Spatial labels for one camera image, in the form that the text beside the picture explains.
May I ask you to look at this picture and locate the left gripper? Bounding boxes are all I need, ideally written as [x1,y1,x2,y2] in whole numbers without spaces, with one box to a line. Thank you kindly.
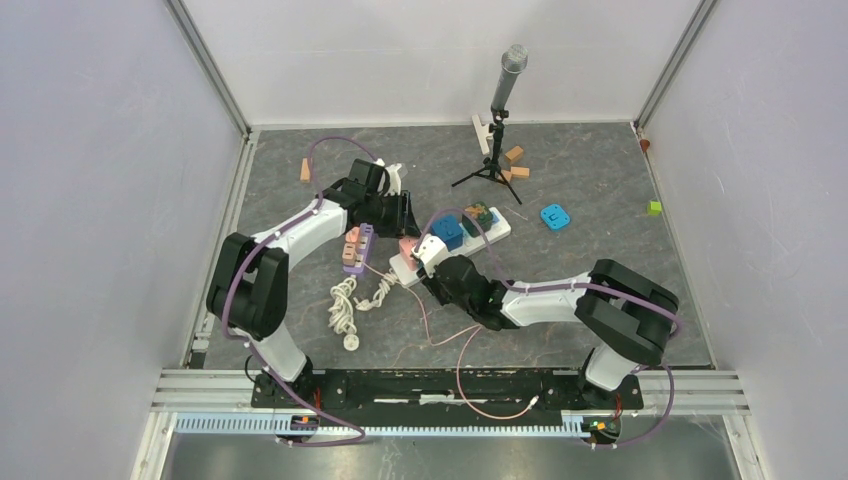
[367,194,422,246]

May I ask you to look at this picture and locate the pink cube socket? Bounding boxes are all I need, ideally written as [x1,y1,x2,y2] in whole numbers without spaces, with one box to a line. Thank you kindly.
[398,237,419,272]

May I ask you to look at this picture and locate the purple USB power strip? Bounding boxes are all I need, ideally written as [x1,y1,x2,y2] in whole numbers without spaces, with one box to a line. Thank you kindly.
[342,223,377,276]

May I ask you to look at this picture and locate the pink charger plug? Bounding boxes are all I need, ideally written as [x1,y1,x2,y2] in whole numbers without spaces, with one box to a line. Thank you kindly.
[345,226,361,245]

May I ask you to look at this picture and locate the blue cube socket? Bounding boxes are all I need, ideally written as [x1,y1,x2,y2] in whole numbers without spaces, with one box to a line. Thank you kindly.
[430,215,465,251]

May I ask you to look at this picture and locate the brown charger plug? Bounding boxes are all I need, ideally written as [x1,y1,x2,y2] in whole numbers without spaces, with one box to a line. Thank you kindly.
[342,242,360,268]

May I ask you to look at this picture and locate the white multicolour power strip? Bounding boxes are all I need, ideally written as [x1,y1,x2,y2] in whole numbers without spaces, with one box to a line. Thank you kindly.
[389,207,512,287]

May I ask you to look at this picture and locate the dark green cube socket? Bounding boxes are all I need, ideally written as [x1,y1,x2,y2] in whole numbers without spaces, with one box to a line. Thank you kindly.
[461,201,495,238]

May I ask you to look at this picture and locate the blue adapter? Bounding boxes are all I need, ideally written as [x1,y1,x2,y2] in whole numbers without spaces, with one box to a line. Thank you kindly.
[540,203,571,232]

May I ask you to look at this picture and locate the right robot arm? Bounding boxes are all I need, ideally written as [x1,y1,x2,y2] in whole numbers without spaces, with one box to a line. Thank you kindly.
[417,255,680,408]

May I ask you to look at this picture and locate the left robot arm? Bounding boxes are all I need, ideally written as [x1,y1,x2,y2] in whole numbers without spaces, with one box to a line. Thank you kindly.
[206,159,421,408]

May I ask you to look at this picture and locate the left wooden block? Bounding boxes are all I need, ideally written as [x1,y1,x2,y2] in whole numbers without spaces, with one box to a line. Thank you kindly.
[299,157,312,183]

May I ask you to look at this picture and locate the wooden block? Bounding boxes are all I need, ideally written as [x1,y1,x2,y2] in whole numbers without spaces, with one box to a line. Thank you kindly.
[504,146,525,165]
[299,157,312,183]
[509,166,531,179]

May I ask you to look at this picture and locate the black tripod stand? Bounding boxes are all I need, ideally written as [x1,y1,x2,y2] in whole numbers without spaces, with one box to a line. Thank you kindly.
[451,109,523,205]

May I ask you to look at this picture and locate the lower wooden block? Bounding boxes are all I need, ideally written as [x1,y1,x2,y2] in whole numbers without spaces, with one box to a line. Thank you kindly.
[509,166,531,179]

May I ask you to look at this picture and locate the upper wooden block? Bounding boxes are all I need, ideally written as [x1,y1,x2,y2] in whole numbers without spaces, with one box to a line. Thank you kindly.
[504,146,525,165]

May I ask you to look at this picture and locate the grey microphone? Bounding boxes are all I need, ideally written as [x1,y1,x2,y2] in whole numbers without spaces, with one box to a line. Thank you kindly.
[490,44,528,111]

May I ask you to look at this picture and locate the small green cube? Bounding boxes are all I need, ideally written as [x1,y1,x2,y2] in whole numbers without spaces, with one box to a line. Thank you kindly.
[647,201,663,216]

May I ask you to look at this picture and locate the pink charging cable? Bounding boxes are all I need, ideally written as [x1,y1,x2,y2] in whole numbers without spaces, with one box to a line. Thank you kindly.
[360,261,542,422]

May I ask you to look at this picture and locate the white strip cord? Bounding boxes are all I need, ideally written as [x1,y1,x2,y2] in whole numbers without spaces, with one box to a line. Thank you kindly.
[352,270,402,313]

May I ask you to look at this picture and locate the white coiled power cord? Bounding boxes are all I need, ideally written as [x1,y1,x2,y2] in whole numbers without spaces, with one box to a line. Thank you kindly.
[327,275,362,352]

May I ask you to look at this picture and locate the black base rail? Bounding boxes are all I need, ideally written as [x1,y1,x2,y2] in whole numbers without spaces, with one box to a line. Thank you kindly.
[294,368,644,428]

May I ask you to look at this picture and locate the white bracket piece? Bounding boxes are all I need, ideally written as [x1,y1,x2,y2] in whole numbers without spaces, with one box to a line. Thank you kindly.
[471,114,493,156]

